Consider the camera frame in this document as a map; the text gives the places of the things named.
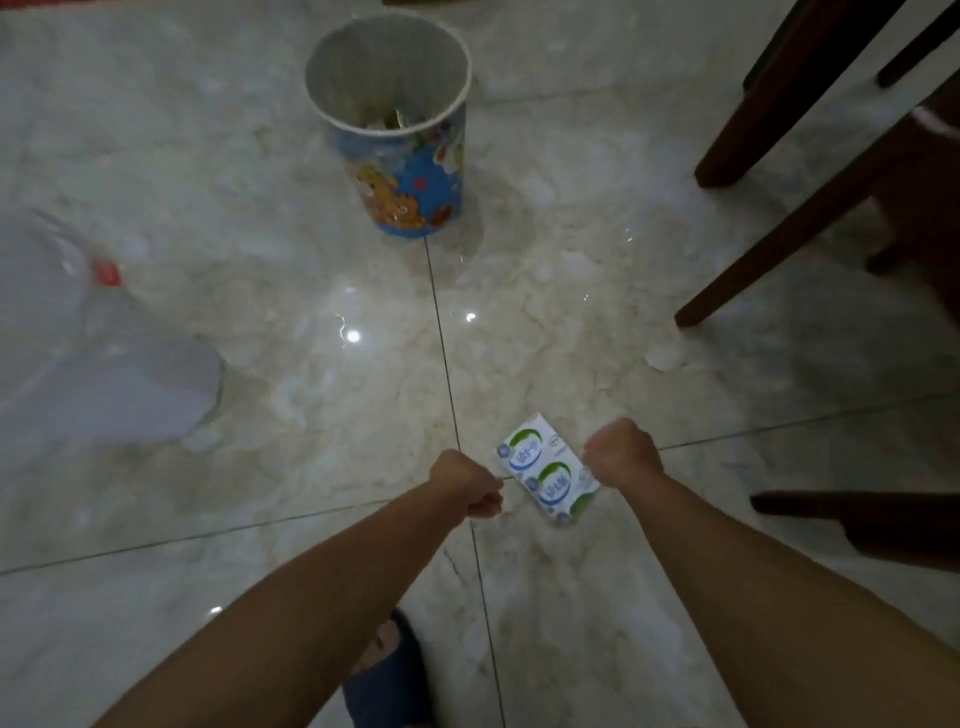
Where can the dark wooden chair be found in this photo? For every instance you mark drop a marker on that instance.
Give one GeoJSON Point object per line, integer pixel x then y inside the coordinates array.
{"type": "Point", "coordinates": [911, 195]}

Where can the blue cartoon print trash bin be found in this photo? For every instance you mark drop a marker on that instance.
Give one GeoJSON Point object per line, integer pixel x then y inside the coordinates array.
{"type": "Point", "coordinates": [409, 180]}

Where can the person's left fingers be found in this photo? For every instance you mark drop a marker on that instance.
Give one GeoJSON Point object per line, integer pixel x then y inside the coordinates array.
{"type": "Point", "coordinates": [486, 504]}

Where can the person's left forearm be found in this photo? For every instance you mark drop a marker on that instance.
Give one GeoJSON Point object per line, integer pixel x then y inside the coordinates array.
{"type": "Point", "coordinates": [300, 622]}

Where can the person's left hand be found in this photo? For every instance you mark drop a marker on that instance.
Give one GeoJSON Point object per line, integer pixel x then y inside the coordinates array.
{"type": "Point", "coordinates": [461, 480]}

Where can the thin dark wooden furniture leg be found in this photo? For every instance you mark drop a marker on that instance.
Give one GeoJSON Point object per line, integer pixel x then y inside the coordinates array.
{"type": "Point", "coordinates": [922, 45]}

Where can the white green milk carton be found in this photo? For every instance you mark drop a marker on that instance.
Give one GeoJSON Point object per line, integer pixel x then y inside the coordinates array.
{"type": "Point", "coordinates": [551, 472]}

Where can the person's foot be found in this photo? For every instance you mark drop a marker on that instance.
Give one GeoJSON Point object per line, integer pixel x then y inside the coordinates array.
{"type": "Point", "coordinates": [379, 649]}

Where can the person's right hand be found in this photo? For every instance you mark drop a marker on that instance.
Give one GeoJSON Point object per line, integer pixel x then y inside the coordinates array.
{"type": "Point", "coordinates": [622, 454]}

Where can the person's right forearm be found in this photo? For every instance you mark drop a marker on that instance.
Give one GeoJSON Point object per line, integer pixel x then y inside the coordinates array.
{"type": "Point", "coordinates": [765, 607]}

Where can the dark blue slipper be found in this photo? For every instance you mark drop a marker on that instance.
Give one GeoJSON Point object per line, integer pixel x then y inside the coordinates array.
{"type": "Point", "coordinates": [397, 690]}

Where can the scraps of trash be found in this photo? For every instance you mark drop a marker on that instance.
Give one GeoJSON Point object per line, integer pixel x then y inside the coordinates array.
{"type": "Point", "coordinates": [388, 118]}

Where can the thick dark wooden furniture leg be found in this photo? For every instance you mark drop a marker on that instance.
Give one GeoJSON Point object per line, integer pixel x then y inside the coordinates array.
{"type": "Point", "coordinates": [787, 82]}

